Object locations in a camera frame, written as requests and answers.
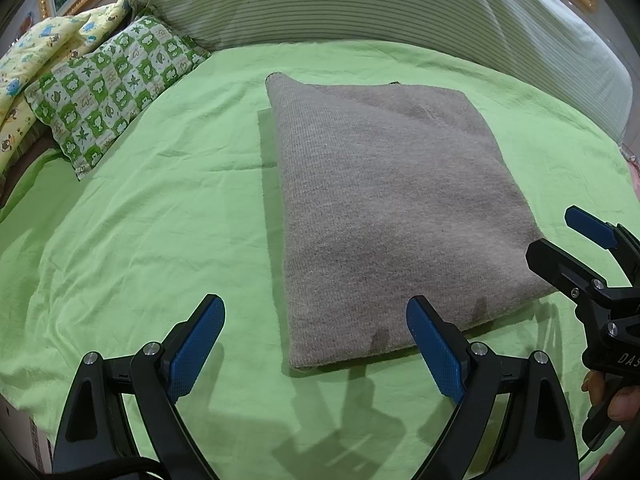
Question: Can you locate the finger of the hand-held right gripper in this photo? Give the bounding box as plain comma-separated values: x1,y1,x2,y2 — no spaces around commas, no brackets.
526,239,609,307
564,205,640,287

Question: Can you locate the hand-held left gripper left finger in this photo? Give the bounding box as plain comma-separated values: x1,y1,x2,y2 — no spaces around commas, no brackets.
50,294,226,480

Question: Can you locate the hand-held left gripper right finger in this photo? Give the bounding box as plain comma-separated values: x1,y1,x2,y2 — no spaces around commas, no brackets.
405,296,581,480

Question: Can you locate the pink cloth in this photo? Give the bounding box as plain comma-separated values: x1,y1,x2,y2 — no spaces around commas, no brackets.
620,145,640,196

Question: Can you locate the brown blanket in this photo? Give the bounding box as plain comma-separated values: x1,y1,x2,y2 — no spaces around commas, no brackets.
0,127,53,208

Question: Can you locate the light green bed sheet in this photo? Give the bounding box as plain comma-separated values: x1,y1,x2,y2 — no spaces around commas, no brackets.
0,39,636,480

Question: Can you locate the white striped headboard cushion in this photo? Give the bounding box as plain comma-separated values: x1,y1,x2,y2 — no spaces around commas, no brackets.
131,0,632,143

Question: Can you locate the grey knit sweater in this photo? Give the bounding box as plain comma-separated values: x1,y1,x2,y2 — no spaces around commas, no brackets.
263,72,568,372

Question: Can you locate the person's right hand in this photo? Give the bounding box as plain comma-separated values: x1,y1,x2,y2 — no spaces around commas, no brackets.
581,369,640,423

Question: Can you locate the yellow printed quilt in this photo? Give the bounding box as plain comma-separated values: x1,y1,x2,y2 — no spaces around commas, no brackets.
0,0,138,176

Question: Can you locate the green patterned pillow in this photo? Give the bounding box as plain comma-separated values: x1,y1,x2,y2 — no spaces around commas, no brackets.
24,14,213,182

